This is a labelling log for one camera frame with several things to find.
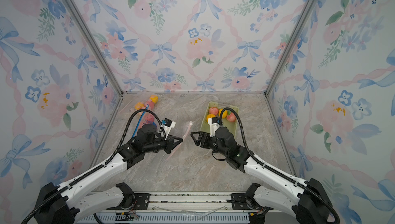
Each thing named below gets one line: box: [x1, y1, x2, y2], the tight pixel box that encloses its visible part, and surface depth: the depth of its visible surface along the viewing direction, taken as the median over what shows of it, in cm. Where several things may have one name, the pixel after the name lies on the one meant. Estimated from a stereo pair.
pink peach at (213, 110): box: [208, 106, 219, 116], surface depth 105 cm
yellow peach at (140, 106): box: [134, 101, 146, 111], surface depth 108 cm
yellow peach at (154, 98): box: [150, 94, 159, 104], surface depth 112 cm
